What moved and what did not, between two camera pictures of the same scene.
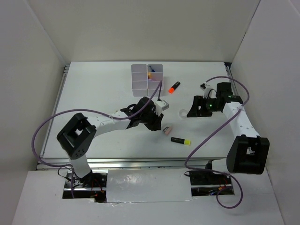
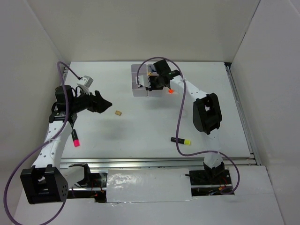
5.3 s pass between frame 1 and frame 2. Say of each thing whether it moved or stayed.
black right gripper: moved
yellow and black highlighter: stayed
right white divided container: stayed
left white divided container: stayed
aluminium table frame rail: stayed
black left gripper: moved
